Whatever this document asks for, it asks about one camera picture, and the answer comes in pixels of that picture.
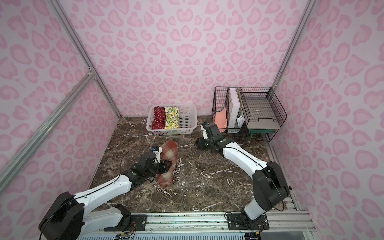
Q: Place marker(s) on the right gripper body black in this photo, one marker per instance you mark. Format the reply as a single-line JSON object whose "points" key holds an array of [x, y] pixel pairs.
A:
{"points": [[210, 130]]}

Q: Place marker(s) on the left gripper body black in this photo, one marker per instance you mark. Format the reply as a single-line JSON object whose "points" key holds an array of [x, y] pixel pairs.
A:
{"points": [[163, 165]]}

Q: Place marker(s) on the red plaid skirt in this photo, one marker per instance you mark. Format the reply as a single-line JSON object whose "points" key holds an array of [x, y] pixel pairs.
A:
{"points": [[169, 153]]}

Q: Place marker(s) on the white plastic basket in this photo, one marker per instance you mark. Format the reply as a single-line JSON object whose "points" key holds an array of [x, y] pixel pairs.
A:
{"points": [[187, 123]]}

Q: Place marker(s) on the red polka dot skirt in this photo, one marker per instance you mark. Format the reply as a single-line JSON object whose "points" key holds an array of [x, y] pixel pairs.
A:
{"points": [[159, 122]]}

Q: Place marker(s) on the lemon print skirt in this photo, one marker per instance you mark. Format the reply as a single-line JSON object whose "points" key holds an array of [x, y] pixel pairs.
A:
{"points": [[172, 117]]}

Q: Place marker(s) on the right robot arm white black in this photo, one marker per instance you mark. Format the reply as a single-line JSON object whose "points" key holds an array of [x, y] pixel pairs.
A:
{"points": [[269, 184]]}

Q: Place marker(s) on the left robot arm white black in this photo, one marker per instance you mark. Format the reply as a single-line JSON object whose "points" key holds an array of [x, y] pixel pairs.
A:
{"points": [[72, 216]]}

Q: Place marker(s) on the pink folder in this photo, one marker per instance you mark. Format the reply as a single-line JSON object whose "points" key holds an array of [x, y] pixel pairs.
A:
{"points": [[221, 120]]}

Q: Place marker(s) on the white envelope papers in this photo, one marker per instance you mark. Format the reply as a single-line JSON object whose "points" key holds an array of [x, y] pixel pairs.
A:
{"points": [[240, 121]]}

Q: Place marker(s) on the green book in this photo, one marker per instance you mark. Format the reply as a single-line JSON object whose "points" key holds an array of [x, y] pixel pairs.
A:
{"points": [[261, 131]]}

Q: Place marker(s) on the white binder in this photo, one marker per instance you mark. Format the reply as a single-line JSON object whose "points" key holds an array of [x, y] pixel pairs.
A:
{"points": [[233, 108]]}

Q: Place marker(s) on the grey laptop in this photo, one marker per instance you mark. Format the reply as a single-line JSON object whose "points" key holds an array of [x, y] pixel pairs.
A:
{"points": [[260, 113]]}

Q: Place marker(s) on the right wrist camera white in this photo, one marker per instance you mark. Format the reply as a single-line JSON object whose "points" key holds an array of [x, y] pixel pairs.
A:
{"points": [[203, 129]]}

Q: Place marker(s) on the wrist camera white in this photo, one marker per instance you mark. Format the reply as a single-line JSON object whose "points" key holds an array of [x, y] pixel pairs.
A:
{"points": [[203, 129], [157, 151]]}

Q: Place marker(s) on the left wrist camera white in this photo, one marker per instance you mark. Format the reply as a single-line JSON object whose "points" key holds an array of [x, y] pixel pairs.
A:
{"points": [[157, 151]]}

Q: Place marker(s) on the black wire desk organizer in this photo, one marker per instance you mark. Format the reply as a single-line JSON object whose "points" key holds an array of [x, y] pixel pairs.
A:
{"points": [[221, 100]]}

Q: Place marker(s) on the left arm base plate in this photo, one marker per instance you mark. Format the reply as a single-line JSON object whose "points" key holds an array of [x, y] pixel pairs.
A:
{"points": [[129, 223]]}

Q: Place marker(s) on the aluminium front rail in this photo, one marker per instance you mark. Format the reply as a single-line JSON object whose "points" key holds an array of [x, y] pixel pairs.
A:
{"points": [[287, 225]]}

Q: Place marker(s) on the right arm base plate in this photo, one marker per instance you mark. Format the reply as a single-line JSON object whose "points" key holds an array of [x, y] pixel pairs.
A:
{"points": [[241, 222]]}

